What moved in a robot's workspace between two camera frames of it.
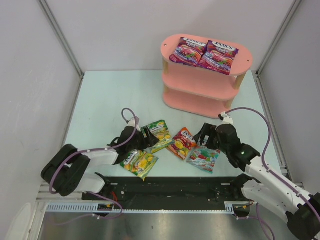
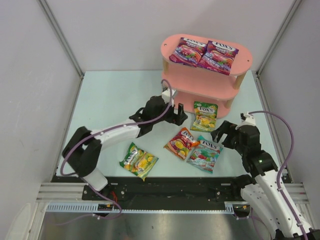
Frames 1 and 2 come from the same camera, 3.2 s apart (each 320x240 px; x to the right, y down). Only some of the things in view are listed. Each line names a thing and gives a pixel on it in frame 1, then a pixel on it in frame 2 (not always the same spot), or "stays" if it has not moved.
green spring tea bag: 140,163 stays
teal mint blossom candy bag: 204,158 stays
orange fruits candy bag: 182,143 stays
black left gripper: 144,136 -> 175,116
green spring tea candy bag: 161,131 -> 205,116
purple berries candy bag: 188,52 stays
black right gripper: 208,136 -> 227,135
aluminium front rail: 44,195 stays
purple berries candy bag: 218,57 stays
